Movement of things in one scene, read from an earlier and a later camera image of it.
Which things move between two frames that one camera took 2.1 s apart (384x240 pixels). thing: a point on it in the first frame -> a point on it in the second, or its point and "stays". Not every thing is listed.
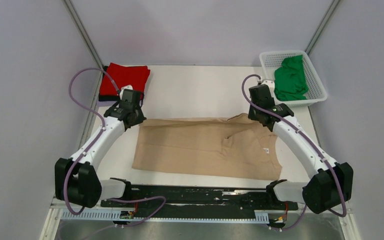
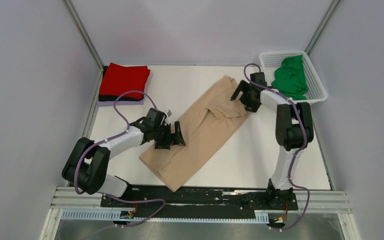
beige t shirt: x=234 y=147 -> x=208 y=129
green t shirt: x=290 y=84 stays
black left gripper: x=140 y=118 -> x=172 y=139
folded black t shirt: x=108 y=98 stays
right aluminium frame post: x=322 y=26 stays
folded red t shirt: x=137 y=77 stays
